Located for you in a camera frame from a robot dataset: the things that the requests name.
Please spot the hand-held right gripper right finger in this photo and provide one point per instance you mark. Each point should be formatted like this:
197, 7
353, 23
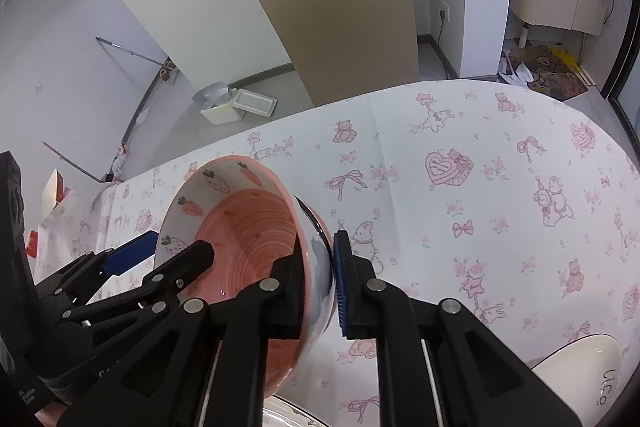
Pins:
341, 282

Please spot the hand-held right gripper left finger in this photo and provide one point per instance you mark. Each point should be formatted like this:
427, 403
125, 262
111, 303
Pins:
290, 292

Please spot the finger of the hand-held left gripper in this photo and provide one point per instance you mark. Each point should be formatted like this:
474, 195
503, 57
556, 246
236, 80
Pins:
130, 252
190, 257

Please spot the pink strawberry bowl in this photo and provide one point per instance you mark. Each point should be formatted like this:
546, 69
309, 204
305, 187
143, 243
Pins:
240, 227

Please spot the large white plate animal print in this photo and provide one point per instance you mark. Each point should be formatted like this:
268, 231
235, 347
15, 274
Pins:
285, 417

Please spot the thin broom stick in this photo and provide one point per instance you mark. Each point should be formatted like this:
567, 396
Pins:
70, 161

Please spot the white foam box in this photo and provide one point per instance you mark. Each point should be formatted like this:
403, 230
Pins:
250, 104

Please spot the slippers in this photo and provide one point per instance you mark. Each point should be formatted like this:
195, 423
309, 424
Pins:
168, 71

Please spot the pink bear printed tablecloth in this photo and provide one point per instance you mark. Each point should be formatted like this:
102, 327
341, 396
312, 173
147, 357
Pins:
450, 132

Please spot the metal mop stick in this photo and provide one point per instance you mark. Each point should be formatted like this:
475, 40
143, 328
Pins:
130, 51

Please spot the white dish with dark rim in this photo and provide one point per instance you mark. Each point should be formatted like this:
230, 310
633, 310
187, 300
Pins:
575, 372

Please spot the beige refrigerator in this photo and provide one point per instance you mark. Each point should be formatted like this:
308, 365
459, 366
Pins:
325, 32

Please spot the patterned floor mat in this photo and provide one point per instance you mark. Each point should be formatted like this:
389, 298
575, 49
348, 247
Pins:
550, 79

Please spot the black framed sliding door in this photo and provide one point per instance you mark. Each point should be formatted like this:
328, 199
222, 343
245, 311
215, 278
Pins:
622, 57

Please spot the white wall socket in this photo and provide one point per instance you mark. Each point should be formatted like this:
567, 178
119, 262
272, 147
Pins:
444, 14

